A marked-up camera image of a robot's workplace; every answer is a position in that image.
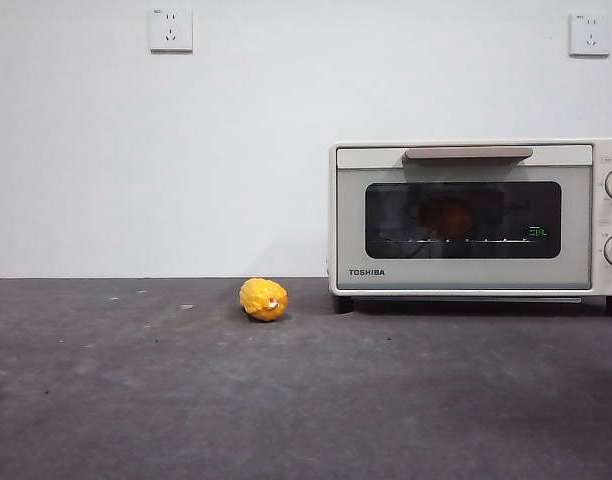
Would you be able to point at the brown potato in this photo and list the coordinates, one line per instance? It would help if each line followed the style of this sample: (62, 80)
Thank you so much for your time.
(453, 216)

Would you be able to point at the cream Toshiba toaster oven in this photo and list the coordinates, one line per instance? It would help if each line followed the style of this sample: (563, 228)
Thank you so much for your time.
(600, 280)

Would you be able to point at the yellow bumpy toy fruit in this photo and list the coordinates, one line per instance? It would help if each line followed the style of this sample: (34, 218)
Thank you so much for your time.
(263, 300)

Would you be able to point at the white wall socket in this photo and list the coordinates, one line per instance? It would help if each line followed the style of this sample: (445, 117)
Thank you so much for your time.
(590, 35)
(171, 30)

